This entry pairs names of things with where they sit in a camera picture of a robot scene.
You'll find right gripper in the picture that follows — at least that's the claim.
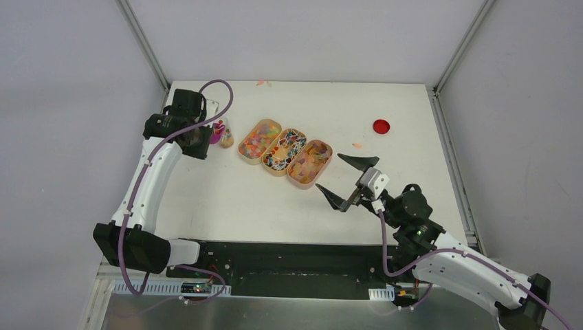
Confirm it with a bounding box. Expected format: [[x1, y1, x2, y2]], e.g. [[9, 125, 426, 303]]
[[316, 154, 402, 230]]

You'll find magenta plastic scoop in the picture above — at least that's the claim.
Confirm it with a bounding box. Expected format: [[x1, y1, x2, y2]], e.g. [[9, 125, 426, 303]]
[[210, 120, 225, 144]]

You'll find clear plastic jar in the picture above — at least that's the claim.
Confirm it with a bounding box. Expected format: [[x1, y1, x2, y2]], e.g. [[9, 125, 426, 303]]
[[216, 117, 234, 149]]

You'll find red jar lid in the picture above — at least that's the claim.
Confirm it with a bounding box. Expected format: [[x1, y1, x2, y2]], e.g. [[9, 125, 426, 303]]
[[373, 119, 391, 135]]

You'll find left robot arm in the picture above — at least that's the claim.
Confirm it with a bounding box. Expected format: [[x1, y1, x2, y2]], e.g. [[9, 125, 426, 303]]
[[93, 89, 219, 278]]

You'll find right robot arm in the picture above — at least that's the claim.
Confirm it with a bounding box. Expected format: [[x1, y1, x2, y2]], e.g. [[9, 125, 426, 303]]
[[317, 154, 551, 329]]

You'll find tray of popsicle candies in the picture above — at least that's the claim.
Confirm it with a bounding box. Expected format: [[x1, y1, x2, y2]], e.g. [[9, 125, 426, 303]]
[[287, 140, 333, 190]]

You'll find tray of gummy candies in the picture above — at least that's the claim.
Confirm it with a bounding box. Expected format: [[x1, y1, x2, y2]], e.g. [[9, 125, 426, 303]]
[[237, 119, 283, 165]]

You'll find tray of lollipop candies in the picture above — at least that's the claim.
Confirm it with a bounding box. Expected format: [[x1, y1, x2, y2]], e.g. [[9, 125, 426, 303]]
[[261, 129, 307, 177]]

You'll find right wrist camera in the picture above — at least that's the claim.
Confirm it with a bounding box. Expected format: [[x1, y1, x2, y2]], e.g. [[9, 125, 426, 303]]
[[358, 167, 390, 201]]

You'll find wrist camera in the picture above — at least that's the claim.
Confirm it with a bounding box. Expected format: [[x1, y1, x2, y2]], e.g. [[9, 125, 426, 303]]
[[200, 98, 219, 121], [358, 167, 390, 201]]

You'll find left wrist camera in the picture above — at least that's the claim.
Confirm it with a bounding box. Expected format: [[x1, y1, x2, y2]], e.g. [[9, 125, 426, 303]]
[[200, 98, 219, 121]]

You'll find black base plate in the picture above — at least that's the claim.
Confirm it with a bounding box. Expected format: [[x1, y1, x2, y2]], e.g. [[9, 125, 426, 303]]
[[166, 241, 414, 300]]

